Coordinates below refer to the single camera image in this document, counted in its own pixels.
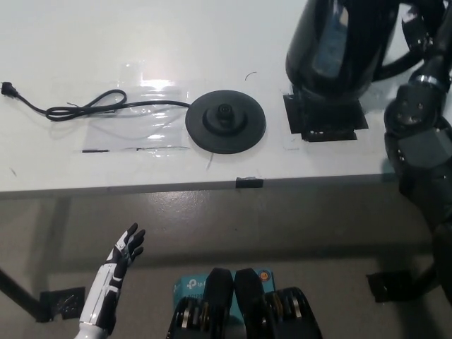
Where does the clear tape sheet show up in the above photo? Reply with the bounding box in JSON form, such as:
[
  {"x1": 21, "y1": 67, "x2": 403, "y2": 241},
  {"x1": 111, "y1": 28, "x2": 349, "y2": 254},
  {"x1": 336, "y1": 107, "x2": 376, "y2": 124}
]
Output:
[{"x1": 76, "y1": 63, "x2": 194, "y2": 153}]

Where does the black electric kettle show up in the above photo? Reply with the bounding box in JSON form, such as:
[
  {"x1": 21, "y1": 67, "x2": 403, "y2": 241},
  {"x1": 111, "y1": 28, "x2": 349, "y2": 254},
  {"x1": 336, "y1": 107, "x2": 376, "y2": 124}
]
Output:
[{"x1": 285, "y1": 0, "x2": 424, "y2": 97}]

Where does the black power cord with plug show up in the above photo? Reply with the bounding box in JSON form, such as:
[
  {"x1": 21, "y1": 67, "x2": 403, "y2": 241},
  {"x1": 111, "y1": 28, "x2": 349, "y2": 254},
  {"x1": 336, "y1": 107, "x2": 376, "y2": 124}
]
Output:
[{"x1": 1, "y1": 81, "x2": 191, "y2": 123}]

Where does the black tape square patch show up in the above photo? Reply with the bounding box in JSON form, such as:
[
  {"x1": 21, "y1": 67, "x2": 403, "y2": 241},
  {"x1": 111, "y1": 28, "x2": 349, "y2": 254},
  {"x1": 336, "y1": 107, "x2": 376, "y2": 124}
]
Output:
[{"x1": 282, "y1": 86, "x2": 369, "y2": 143}]

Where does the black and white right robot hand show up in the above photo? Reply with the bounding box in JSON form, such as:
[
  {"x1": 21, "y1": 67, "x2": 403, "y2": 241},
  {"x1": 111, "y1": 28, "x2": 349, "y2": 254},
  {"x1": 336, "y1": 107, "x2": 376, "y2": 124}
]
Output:
[{"x1": 400, "y1": 0, "x2": 452, "y2": 85}]

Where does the black floor tape patch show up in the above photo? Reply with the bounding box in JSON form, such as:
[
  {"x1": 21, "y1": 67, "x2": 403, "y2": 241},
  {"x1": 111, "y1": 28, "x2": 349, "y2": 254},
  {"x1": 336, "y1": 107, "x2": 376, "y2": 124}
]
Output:
[
  {"x1": 366, "y1": 270, "x2": 421, "y2": 303},
  {"x1": 37, "y1": 286, "x2": 87, "y2": 323}
]

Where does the teal router box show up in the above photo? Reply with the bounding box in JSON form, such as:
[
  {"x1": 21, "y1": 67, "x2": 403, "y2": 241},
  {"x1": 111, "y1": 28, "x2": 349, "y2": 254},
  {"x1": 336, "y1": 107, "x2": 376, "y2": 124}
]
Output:
[{"x1": 172, "y1": 270, "x2": 275, "y2": 326}]

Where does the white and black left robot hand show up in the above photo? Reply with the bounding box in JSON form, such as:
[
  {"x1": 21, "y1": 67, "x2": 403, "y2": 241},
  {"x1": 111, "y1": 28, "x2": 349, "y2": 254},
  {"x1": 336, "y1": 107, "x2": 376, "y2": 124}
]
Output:
[{"x1": 79, "y1": 222, "x2": 146, "y2": 325}]

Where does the small black tape piece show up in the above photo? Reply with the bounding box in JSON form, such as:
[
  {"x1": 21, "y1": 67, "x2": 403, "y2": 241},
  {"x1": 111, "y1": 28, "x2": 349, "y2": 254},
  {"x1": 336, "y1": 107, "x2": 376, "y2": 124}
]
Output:
[{"x1": 235, "y1": 176, "x2": 265, "y2": 189}]

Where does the round black kettle base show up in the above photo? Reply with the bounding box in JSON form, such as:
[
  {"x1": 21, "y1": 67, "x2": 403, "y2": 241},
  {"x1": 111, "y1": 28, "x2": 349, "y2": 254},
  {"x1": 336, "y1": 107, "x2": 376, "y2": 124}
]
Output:
[{"x1": 185, "y1": 90, "x2": 268, "y2": 155}]

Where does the black table leg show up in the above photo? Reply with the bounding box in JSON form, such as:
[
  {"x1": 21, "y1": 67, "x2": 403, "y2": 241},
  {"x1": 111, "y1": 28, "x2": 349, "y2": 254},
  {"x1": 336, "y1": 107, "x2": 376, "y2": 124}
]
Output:
[
  {"x1": 0, "y1": 266, "x2": 45, "y2": 323},
  {"x1": 405, "y1": 261, "x2": 441, "y2": 301}
]

